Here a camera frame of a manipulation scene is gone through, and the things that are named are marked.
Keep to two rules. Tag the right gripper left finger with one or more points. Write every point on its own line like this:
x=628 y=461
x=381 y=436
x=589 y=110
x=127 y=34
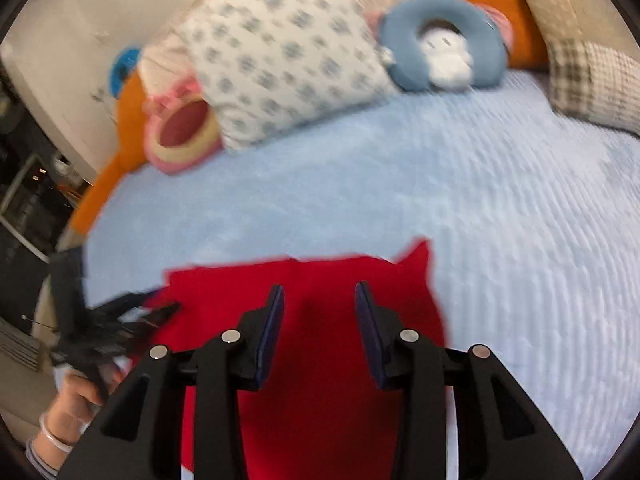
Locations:
x=138 y=432

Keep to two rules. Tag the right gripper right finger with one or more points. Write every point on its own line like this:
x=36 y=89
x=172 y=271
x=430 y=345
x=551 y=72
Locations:
x=501 y=434

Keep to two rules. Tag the red pants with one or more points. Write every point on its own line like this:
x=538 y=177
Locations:
x=319 y=414

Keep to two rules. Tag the person's left hand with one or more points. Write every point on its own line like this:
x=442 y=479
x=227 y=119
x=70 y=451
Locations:
x=73 y=408

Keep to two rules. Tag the light blue bed cover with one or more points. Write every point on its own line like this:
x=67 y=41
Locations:
x=533 y=219

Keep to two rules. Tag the pink plush toy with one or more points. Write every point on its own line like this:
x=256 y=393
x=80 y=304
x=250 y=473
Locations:
x=182 y=129

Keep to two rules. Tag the white blue-dotted pillow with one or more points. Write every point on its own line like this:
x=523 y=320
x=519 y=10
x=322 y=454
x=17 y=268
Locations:
x=268 y=66

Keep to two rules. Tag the beige plaid patchwork pillow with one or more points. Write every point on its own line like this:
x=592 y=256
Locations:
x=593 y=61

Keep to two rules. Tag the blue ring plush toy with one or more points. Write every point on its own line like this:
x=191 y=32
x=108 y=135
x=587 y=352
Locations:
x=441 y=45

